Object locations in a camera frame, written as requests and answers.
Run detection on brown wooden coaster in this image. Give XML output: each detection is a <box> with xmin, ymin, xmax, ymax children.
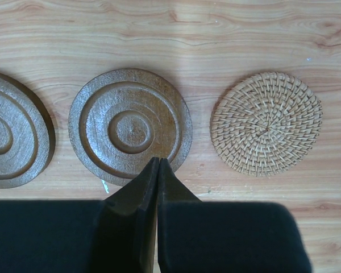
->
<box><xmin>68</xmin><ymin>68</ymin><xmax>193</xmax><ymax>187</ymax></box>
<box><xmin>0</xmin><ymin>73</ymin><xmax>56</xmax><ymax>189</ymax></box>

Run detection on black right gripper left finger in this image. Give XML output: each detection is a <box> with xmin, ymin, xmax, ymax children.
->
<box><xmin>90</xmin><ymin>158</ymin><xmax>159</xmax><ymax>272</ymax></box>

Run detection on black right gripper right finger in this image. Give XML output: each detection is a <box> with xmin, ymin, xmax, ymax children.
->
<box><xmin>157</xmin><ymin>159</ymin><xmax>311</xmax><ymax>272</ymax></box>

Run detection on brown wooden coaster middle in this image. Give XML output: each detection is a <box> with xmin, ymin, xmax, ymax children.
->
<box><xmin>0</xmin><ymin>73</ymin><xmax>56</xmax><ymax>189</ymax></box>

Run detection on woven rattan coaster right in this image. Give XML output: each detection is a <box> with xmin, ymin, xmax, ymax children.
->
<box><xmin>210</xmin><ymin>72</ymin><xmax>323</xmax><ymax>177</ymax></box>

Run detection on brown wooden coaster right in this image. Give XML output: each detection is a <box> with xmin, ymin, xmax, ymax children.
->
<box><xmin>68</xmin><ymin>68</ymin><xmax>193</xmax><ymax>187</ymax></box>

